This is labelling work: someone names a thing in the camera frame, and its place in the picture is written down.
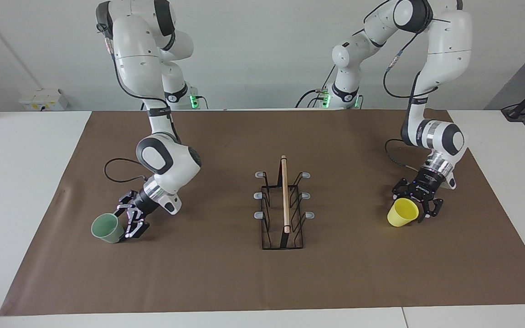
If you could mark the brown paper mat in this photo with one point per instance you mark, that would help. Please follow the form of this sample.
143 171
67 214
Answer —
221 273

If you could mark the white power socket box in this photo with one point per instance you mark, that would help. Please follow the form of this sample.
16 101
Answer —
43 100

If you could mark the pale green plastic cup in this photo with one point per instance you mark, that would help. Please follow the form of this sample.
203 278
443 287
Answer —
105 228

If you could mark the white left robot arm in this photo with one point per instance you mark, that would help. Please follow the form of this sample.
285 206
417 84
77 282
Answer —
449 45

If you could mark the yellow plastic cup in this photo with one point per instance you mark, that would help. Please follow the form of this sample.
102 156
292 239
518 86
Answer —
401 212

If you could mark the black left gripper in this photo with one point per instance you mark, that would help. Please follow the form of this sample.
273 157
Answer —
428 184

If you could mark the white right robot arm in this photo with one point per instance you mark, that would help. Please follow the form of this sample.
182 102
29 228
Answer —
135 45

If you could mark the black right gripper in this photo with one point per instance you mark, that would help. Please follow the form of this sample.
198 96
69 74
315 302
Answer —
145 204

